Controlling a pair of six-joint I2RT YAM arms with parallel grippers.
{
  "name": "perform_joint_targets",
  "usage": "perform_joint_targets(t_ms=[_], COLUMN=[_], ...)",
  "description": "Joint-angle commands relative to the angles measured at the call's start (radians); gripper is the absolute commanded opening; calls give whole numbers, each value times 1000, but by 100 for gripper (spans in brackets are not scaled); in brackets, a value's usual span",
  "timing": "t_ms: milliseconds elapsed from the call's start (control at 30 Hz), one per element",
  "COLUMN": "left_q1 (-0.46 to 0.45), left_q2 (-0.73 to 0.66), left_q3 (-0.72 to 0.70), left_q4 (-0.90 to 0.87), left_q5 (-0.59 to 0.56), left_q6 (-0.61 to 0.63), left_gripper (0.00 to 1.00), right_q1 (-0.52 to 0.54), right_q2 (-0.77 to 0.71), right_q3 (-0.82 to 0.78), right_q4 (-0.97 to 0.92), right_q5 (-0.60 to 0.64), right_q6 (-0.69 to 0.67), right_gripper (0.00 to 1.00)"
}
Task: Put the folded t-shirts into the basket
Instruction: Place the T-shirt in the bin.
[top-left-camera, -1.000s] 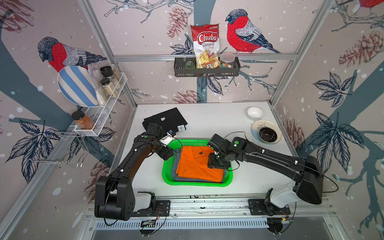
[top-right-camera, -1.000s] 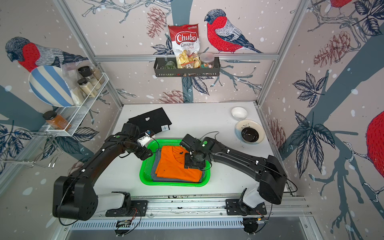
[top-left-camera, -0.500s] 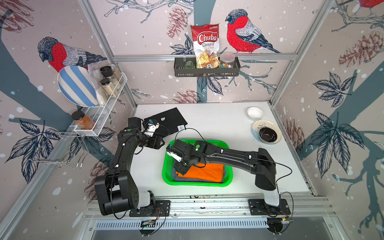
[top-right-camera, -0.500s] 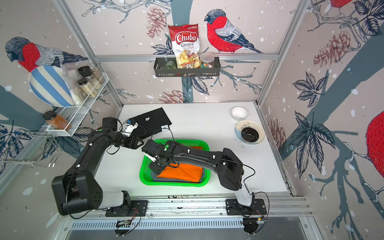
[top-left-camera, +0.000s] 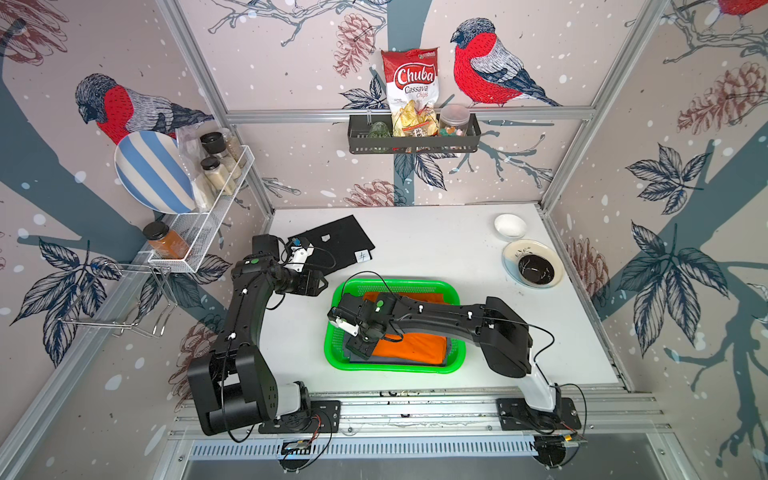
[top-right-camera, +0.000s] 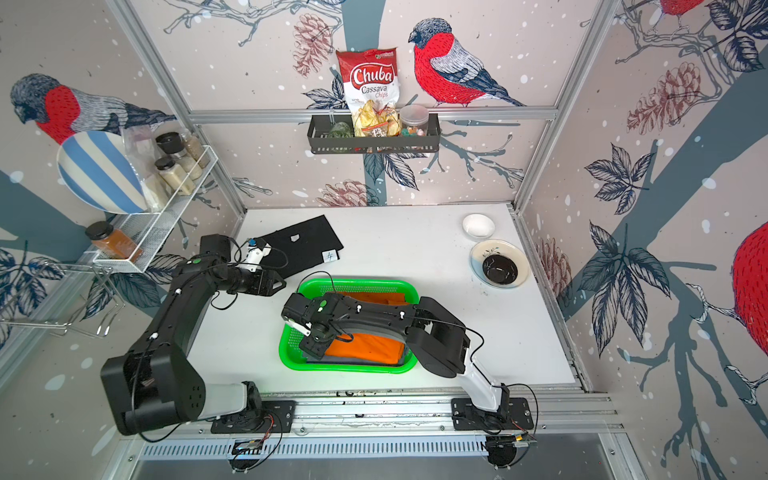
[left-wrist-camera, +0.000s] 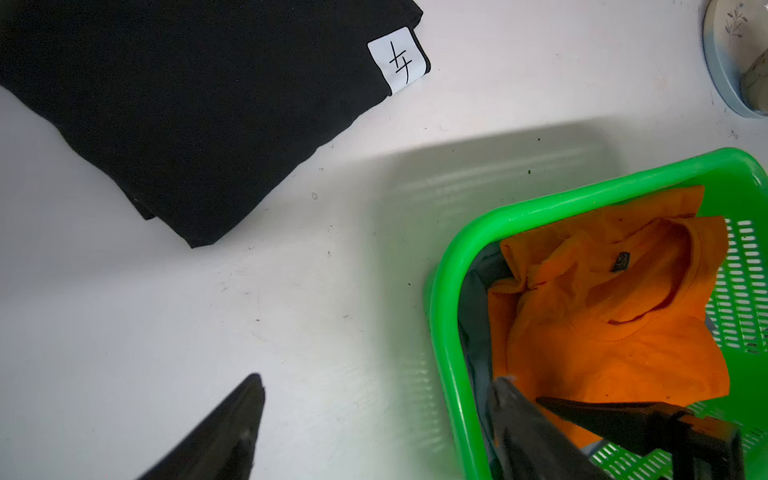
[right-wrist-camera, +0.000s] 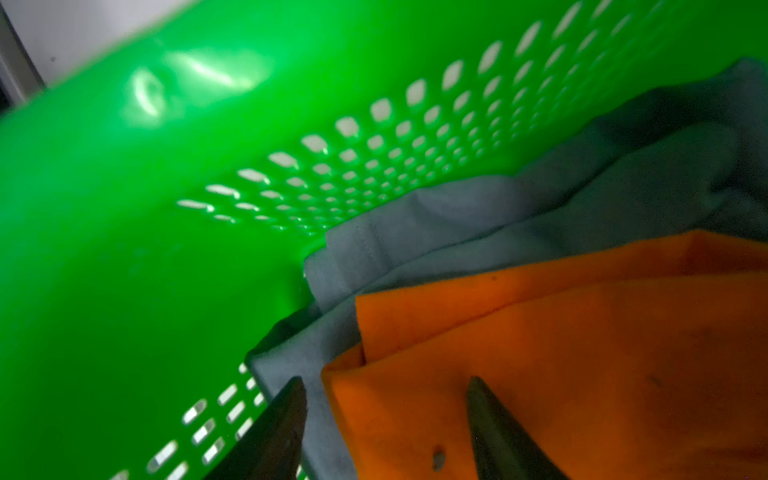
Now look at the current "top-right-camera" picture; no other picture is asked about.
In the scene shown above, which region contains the green plastic basket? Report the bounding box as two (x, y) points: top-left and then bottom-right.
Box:
(278, 278), (420, 374)

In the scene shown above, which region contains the black t-shirt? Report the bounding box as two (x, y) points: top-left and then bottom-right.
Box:
(260, 215), (344, 279)

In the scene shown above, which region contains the orange t-shirt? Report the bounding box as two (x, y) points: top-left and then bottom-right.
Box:
(326, 292), (407, 365)

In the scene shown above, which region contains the grey t-shirt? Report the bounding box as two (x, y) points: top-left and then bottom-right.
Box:
(305, 353), (411, 368)

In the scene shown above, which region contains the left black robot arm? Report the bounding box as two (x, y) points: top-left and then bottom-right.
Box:
(100, 234), (286, 436)

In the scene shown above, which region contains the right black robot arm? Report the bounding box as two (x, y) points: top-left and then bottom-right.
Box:
(281, 292), (509, 416)

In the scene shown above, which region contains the beige spice jar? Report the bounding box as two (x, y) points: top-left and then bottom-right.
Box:
(154, 156), (195, 196)

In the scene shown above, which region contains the orange spice jar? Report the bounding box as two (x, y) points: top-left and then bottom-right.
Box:
(85, 221), (143, 261)

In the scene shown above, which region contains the black lid spice jar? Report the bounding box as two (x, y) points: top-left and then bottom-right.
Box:
(155, 132), (203, 180)

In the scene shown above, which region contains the green item in shelf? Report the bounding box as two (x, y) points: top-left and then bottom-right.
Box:
(327, 121), (355, 138)

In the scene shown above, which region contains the small white bowl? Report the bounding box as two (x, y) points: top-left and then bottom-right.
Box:
(462, 213), (496, 239)

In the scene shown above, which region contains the white plate with dark centre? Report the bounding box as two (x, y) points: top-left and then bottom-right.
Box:
(470, 239), (531, 289)

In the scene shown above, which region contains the clear plastic bag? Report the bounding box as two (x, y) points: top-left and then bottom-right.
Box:
(121, 125), (172, 213)

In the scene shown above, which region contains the blue striped plate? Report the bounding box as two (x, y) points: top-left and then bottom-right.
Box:
(57, 131), (148, 214)

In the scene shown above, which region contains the clear lidded candy jar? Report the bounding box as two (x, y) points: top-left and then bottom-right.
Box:
(399, 104), (430, 137)

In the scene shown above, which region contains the red Chuba chips bag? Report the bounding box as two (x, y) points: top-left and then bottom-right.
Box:
(336, 48), (401, 137)

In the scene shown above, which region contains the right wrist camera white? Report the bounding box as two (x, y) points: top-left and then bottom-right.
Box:
(285, 319), (312, 337)

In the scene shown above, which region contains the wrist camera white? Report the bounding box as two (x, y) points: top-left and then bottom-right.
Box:
(241, 238), (271, 272)
(285, 319), (312, 337)

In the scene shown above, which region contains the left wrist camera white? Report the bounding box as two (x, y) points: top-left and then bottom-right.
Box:
(241, 238), (271, 272)

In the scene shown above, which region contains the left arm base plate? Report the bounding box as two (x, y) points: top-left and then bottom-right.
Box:
(211, 400), (297, 435)

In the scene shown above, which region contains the white wire wall rack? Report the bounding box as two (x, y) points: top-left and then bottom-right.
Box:
(92, 143), (220, 275)

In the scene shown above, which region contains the black wall shelf basket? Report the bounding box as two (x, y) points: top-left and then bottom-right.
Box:
(307, 113), (441, 154)

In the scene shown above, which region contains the chrome wire hook rack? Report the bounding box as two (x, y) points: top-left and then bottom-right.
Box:
(1, 257), (127, 338)

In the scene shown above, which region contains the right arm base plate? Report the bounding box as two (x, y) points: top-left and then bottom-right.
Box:
(451, 397), (535, 433)

